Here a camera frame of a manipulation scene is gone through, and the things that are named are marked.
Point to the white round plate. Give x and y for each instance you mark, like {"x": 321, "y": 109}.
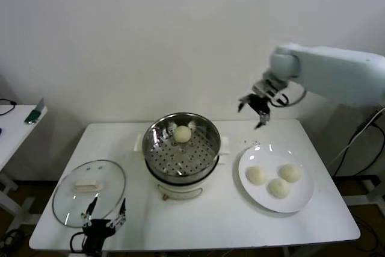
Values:
{"x": 270, "y": 157}

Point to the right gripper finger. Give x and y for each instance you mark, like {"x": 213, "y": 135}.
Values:
{"x": 264, "y": 118}
{"x": 245, "y": 101}

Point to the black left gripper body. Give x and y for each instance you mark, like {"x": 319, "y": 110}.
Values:
{"x": 97, "y": 228}

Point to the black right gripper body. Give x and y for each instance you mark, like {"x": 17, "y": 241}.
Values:
{"x": 261, "y": 105}

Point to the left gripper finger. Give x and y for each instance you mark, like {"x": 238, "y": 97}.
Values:
{"x": 89, "y": 212}
{"x": 121, "y": 216}

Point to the green flat object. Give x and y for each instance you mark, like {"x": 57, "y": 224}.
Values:
{"x": 33, "y": 116}

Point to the white steamed baozi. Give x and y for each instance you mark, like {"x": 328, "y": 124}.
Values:
{"x": 291, "y": 172}
{"x": 182, "y": 134}
{"x": 256, "y": 175}
{"x": 278, "y": 188}

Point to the small dark crumbs cluster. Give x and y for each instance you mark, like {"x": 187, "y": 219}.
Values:
{"x": 255, "y": 142}

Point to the stainless steel steamer basket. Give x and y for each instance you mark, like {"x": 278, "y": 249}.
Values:
{"x": 180, "y": 160}

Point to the pale right robot arm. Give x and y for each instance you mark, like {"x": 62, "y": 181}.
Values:
{"x": 337, "y": 70}

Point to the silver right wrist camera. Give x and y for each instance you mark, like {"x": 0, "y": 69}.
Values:
{"x": 266, "y": 87}

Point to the round glass lid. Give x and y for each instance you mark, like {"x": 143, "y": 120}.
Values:
{"x": 99, "y": 175}

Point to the white side table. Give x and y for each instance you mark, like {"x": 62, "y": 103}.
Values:
{"x": 15, "y": 130}

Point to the black power adapter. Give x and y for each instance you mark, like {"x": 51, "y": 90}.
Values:
{"x": 365, "y": 124}

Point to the white electric cooker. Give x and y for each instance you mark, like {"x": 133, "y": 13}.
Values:
{"x": 180, "y": 190}

